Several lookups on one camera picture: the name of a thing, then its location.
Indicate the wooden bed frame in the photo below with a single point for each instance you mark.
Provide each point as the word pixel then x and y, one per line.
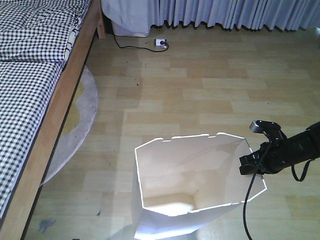
pixel 16 219

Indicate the grey round rug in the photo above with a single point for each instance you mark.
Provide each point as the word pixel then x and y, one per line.
pixel 78 122

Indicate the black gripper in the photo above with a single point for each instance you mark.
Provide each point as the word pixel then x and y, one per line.
pixel 268 159

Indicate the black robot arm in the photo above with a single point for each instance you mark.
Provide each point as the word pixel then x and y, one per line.
pixel 301 147

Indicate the black white checkered bedding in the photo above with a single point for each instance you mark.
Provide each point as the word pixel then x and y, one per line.
pixel 37 38

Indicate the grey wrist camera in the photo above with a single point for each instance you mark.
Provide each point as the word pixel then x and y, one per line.
pixel 261 126

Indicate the white floor power socket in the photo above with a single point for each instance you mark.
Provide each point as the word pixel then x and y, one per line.
pixel 160 43

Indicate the white plastic trash bin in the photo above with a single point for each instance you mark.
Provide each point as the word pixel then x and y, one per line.
pixel 181 184

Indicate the white sheer curtain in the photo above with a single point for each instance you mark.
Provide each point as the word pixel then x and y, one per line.
pixel 129 18

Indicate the light grey curtain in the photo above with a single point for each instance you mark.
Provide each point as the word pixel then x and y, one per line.
pixel 287 15

